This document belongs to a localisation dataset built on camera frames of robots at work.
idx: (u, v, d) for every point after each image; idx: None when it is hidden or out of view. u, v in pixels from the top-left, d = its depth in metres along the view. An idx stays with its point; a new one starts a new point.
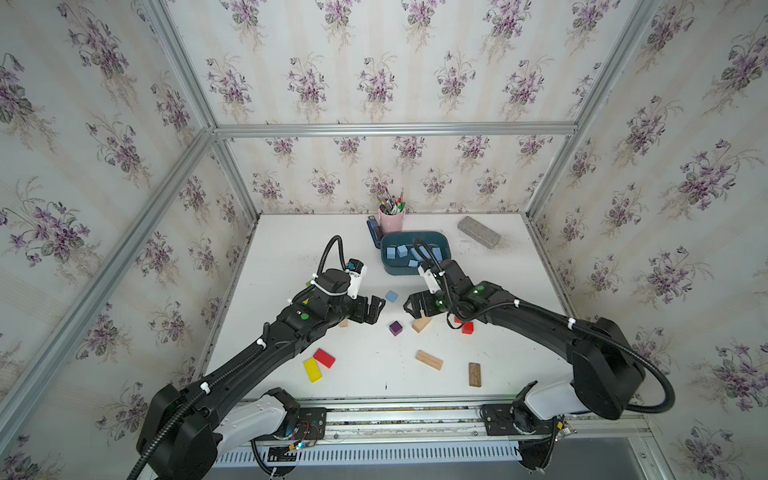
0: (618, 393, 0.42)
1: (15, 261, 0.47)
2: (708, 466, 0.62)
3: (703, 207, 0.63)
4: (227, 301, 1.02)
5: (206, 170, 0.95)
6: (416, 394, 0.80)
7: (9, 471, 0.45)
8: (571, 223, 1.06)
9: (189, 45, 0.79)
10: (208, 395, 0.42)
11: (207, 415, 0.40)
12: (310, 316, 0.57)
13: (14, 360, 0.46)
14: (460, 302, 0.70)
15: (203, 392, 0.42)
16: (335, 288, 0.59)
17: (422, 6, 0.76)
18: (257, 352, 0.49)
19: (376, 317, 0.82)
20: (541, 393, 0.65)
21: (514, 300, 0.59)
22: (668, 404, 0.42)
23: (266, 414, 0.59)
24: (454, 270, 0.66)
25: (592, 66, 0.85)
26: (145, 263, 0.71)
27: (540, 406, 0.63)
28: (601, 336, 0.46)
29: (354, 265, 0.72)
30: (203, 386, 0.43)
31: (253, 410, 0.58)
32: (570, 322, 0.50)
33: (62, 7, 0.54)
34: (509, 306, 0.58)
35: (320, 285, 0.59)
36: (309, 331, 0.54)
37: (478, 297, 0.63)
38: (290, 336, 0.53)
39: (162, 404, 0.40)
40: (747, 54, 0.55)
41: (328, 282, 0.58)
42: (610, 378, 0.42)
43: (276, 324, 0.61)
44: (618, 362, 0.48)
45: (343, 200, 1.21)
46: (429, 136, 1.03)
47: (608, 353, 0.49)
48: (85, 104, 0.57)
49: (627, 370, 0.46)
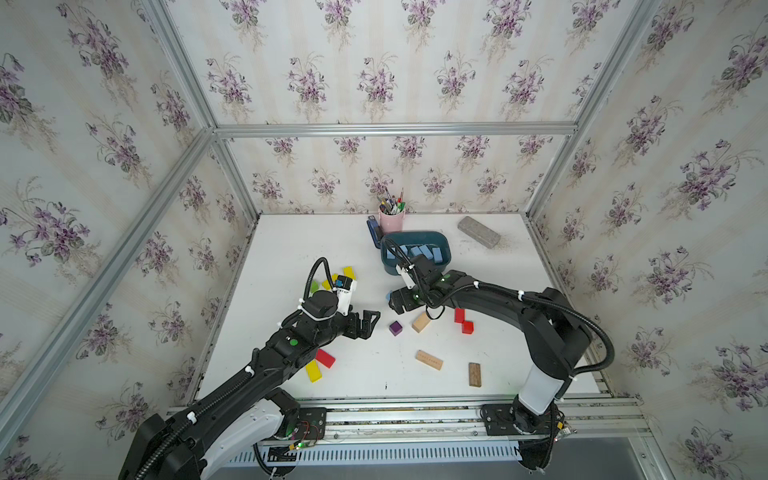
0: (568, 357, 0.46)
1: (15, 261, 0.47)
2: (708, 466, 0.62)
3: (703, 207, 0.63)
4: (227, 301, 1.02)
5: (206, 170, 0.95)
6: (416, 395, 0.80)
7: (9, 471, 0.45)
8: (571, 223, 1.06)
9: (189, 44, 0.79)
10: (194, 424, 0.43)
11: (192, 447, 0.40)
12: (299, 343, 0.58)
13: (14, 360, 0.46)
14: (430, 291, 0.74)
15: (190, 421, 0.43)
16: (322, 313, 0.59)
17: (422, 6, 0.76)
18: (245, 380, 0.50)
19: (370, 332, 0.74)
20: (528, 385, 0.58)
21: (472, 283, 0.64)
22: (604, 365, 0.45)
23: (260, 426, 0.58)
24: (424, 262, 0.71)
25: (592, 66, 0.85)
26: (145, 263, 0.71)
27: (532, 400, 0.64)
28: (548, 302, 0.51)
29: (343, 282, 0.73)
30: (190, 415, 0.43)
31: (245, 423, 0.57)
32: (520, 293, 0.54)
33: (62, 7, 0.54)
34: (469, 289, 0.62)
35: (307, 309, 0.59)
36: (298, 357, 0.55)
37: (445, 284, 0.67)
38: (279, 363, 0.54)
39: (147, 435, 0.40)
40: (747, 54, 0.55)
41: (314, 306, 0.58)
42: (558, 344, 0.46)
43: (264, 350, 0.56)
44: (566, 327, 0.52)
45: (343, 200, 1.21)
46: (428, 136, 1.03)
47: (557, 318, 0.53)
48: (86, 104, 0.57)
49: (576, 335, 0.50)
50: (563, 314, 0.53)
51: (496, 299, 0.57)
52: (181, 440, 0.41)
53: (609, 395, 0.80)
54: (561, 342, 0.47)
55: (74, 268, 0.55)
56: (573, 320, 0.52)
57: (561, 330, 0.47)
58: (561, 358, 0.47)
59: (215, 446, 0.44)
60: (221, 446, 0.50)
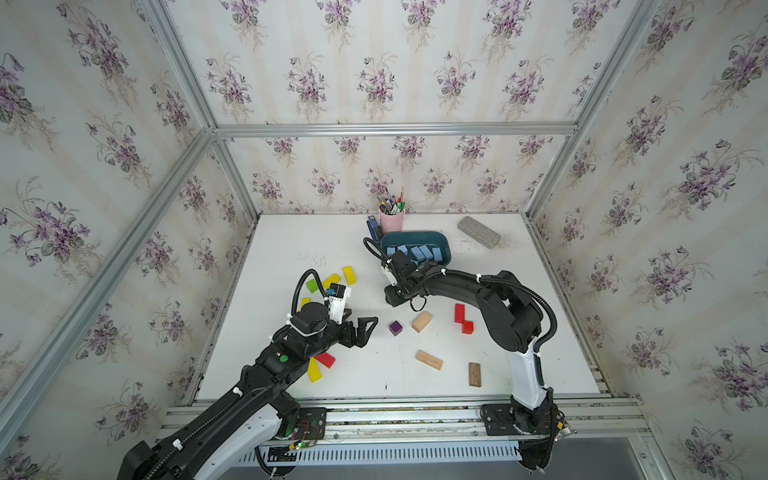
0: (519, 330, 0.53)
1: (14, 260, 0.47)
2: (708, 466, 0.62)
3: (703, 207, 0.63)
4: (227, 301, 1.02)
5: (206, 170, 0.95)
6: (416, 394, 0.80)
7: (9, 471, 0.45)
8: (571, 223, 1.06)
9: (189, 44, 0.79)
10: (180, 451, 0.43)
11: (178, 475, 0.40)
12: (289, 358, 0.58)
13: (13, 360, 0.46)
14: (406, 281, 0.82)
15: (176, 447, 0.43)
16: (312, 329, 0.58)
17: (422, 6, 0.76)
18: (233, 401, 0.49)
19: (365, 340, 0.69)
20: (517, 379, 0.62)
21: (439, 270, 0.71)
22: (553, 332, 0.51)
23: (254, 436, 0.57)
24: (401, 256, 0.79)
25: (592, 66, 0.85)
26: (145, 263, 0.71)
27: (523, 393, 0.65)
28: (499, 281, 0.58)
29: (335, 290, 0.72)
30: (176, 442, 0.44)
31: (238, 434, 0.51)
32: (478, 276, 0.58)
33: (62, 7, 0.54)
34: (438, 275, 0.69)
35: (296, 324, 0.57)
36: (289, 373, 0.55)
37: (418, 273, 0.74)
38: (268, 381, 0.53)
39: (133, 463, 0.40)
40: (747, 54, 0.55)
41: (303, 322, 0.57)
42: (508, 318, 0.53)
43: (255, 367, 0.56)
44: (518, 304, 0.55)
45: (343, 200, 1.21)
46: (428, 136, 1.03)
47: (512, 297, 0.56)
48: (86, 104, 0.57)
49: (527, 312, 0.56)
50: (515, 293, 0.59)
51: (459, 283, 0.63)
52: (168, 468, 0.41)
53: (609, 395, 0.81)
54: (511, 317, 0.53)
55: (74, 268, 0.55)
56: (524, 298, 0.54)
57: (514, 307, 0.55)
58: (514, 333, 0.53)
59: (206, 463, 0.44)
60: (212, 463, 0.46)
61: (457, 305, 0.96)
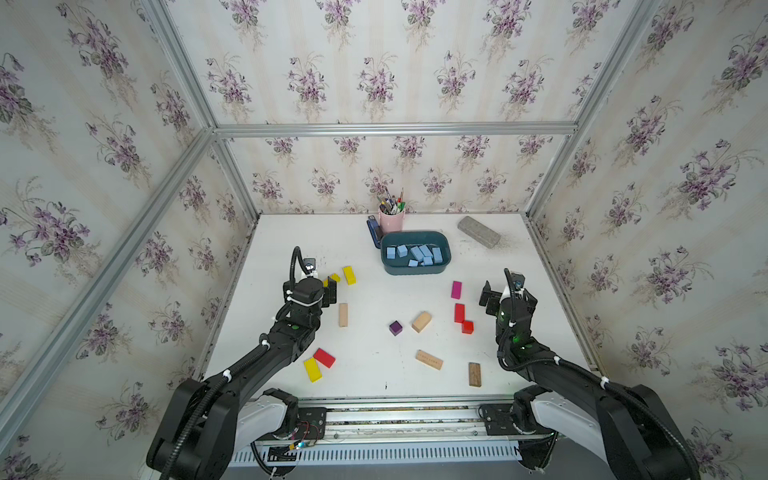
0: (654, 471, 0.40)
1: (15, 260, 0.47)
2: (708, 466, 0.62)
3: (703, 207, 0.63)
4: (227, 301, 1.02)
5: (206, 170, 0.95)
6: (416, 395, 0.80)
7: (9, 470, 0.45)
8: (571, 223, 1.06)
9: (189, 44, 0.79)
10: (228, 382, 0.46)
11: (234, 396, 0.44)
12: (300, 328, 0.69)
13: (13, 360, 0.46)
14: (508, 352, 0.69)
15: (227, 378, 0.47)
16: (312, 299, 0.65)
17: (422, 6, 0.76)
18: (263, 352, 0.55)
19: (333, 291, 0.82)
20: (558, 409, 0.61)
21: (553, 358, 0.61)
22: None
23: (267, 411, 0.59)
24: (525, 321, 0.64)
25: (592, 66, 0.85)
26: (145, 263, 0.71)
27: (548, 413, 0.62)
28: (640, 404, 0.46)
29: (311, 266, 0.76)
30: (226, 373, 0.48)
31: (253, 410, 0.58)
32: (604, 381, 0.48)
33: (62, 7, 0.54)
34: (548, 363, 0.60)
35: (297, 297, 0.63)
36: (302, 338, 0.61)
37: (526, 354, 0.65)
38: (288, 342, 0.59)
39: (186, 396, 0.42)
40: (747, 54, 0.55)
41: (303, 294, 0.64)
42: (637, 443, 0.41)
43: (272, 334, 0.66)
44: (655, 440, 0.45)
45: (343, 200, 1.21)
46: (429, 136, 1.03)
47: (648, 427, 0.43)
48: (86, 104, 0.57)
49: (671, 454, 0.42)
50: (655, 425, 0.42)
51: (576, 381, 0.53)
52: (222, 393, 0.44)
53: None
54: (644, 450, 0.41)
55: (74, 268, 0.55)
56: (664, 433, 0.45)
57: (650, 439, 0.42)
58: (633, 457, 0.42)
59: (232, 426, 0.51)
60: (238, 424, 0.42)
61: (456, 305, 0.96)
